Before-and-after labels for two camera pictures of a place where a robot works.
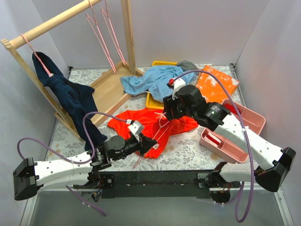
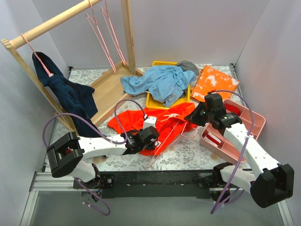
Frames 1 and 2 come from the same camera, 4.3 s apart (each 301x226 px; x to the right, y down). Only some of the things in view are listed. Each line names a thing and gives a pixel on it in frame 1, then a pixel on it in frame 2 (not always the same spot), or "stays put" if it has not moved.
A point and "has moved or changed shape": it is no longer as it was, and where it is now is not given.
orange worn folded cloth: (212, 90) stays put
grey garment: (187, 66) stays put
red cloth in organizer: (230, 107) stays put
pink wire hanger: (156, 145) has moved or changed shape
